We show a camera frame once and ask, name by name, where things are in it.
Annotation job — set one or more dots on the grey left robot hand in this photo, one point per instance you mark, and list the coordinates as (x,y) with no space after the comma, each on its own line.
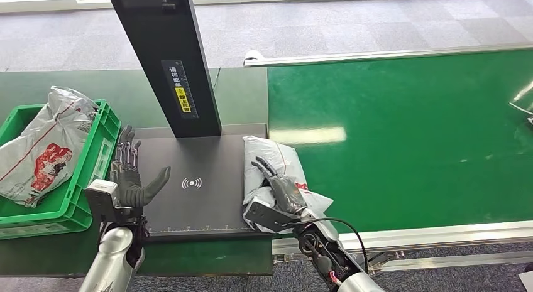
(129,186)

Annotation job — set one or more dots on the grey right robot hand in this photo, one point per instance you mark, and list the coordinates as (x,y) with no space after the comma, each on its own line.
(285,192)

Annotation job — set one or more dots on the white red-printed poly mailer package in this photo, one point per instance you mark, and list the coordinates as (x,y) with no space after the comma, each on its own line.
(39,153)
(270,155)

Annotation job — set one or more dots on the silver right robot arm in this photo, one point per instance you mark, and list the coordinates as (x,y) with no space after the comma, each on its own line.
(329,257)

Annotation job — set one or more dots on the green conveyor belt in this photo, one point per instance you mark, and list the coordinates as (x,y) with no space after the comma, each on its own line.
(416,148)

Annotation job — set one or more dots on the white conveyor roller end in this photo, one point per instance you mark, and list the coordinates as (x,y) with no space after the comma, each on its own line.
(252,56)

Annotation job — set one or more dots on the white package with black logo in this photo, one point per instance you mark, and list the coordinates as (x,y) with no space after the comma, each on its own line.
(530,120)

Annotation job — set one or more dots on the green plastic crate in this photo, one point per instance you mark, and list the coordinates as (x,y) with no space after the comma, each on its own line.
(83,186)

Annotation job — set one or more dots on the black scanner column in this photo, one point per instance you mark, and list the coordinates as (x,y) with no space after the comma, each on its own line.
(166,40)

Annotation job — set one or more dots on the white floor object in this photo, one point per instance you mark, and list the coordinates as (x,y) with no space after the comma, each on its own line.
(527,282)

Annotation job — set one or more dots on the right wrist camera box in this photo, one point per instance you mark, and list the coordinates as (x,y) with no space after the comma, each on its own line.
(268,215)

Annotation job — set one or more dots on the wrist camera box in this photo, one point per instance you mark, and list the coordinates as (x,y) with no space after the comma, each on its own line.
(102,200)
(268,215)

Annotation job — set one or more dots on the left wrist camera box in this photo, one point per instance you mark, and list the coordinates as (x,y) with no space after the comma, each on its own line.
(102,200)

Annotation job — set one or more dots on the black scanner base plate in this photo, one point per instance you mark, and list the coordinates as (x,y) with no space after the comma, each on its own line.
(208,165)

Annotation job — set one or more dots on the aluminium conveyor side rail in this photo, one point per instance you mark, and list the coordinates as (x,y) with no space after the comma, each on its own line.
(374,56)
(437,236)

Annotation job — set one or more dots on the aluminium conveyor frame bar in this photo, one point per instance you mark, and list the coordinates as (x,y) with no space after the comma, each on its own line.
(458,260)

